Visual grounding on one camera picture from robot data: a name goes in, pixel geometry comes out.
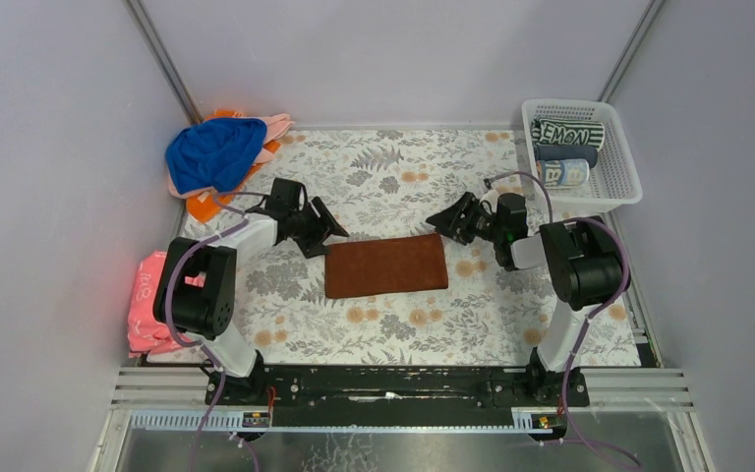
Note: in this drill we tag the brown towel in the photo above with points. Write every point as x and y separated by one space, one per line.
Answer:
386 266

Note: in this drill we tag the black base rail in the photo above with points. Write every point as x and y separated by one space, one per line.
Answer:
396 396

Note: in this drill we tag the striped lemon rolled towel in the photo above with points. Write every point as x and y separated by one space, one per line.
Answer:
568 132

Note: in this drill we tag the white plastic basket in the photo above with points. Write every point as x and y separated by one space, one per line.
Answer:
614 181

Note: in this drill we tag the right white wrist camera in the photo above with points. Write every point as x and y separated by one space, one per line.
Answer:
489 201

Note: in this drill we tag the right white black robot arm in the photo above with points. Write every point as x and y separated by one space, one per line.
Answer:
586 264

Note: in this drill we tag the pink patterned towel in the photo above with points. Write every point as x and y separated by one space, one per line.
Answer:
146 335

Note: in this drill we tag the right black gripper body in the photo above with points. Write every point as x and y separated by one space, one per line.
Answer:
469 217

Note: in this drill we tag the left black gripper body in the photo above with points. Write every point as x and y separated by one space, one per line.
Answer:
311 225

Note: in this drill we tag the dark blue rolled towel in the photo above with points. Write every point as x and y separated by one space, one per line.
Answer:
567 152

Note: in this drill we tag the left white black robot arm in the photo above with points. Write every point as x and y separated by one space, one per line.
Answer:
195 296

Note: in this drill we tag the light pink towel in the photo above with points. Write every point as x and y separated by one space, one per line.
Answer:
273 127

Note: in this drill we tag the orange blue rabbit towel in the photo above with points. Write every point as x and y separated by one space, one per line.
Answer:
563 174

